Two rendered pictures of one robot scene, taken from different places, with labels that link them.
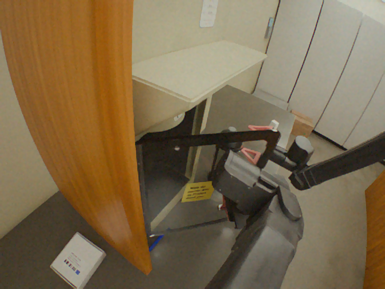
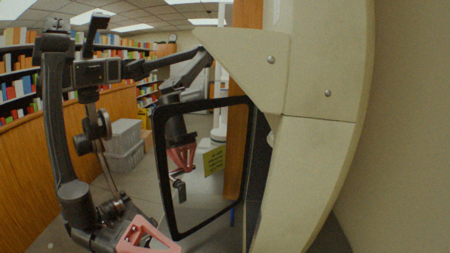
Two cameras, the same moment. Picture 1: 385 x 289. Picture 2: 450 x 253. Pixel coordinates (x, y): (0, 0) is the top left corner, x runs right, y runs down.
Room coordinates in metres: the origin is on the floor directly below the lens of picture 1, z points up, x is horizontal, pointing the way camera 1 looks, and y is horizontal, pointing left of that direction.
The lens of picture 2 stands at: (0.66, -0.17, 1.46)
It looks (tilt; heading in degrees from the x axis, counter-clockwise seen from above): 19 degrees down; 157
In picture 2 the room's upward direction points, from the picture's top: 3 degrees clockwise
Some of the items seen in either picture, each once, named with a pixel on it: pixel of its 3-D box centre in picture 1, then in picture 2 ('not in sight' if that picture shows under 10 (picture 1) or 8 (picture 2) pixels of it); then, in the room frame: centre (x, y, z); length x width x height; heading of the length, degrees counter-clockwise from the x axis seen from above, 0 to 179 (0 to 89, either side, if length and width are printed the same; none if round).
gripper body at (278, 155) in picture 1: (274, 153); (116, 247); (0.48, -0.28, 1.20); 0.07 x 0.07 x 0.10; 64
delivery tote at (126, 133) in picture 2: not in sight; (122, 135); (-1.87, -0.73, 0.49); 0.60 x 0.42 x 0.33; 154
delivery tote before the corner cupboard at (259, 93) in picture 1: (267, 108); not in sight; (2.82, -1.09, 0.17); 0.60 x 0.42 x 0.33; 62
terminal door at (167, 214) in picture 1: (200, 196); (211, 172); (0.28, -0.04, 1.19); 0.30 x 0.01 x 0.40; 113
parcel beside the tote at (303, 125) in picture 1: (299, 124); not in sight; (2.58, -1.64, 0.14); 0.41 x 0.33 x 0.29; 70
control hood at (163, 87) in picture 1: (209, 82); (239, 69); (0.33, -0.01, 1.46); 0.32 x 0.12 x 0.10; 154
